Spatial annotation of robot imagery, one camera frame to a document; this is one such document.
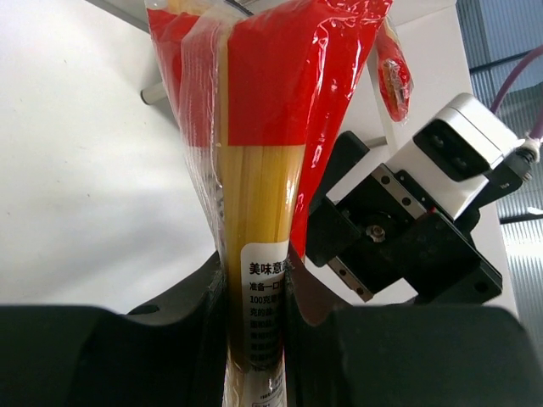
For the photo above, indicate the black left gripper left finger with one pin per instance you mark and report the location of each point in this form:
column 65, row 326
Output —
column 169, row 351

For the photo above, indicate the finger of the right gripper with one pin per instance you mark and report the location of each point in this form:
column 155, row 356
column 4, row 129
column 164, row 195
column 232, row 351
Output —
column 348, row 150

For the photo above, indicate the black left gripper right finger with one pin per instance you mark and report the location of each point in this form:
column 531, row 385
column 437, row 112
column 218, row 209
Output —
column 338, row 354

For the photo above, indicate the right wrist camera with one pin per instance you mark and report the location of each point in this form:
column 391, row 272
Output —
column 451, row 157

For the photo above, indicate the red spaghetti bag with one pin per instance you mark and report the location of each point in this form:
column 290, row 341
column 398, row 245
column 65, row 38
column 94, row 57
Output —
column 394, row 77
column 259, row 99

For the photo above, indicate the red spaghetti bag on shelf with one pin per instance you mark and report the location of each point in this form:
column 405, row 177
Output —
column 394, row 77

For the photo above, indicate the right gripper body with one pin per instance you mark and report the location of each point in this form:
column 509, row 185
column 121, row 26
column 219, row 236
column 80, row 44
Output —
column 387, row 229

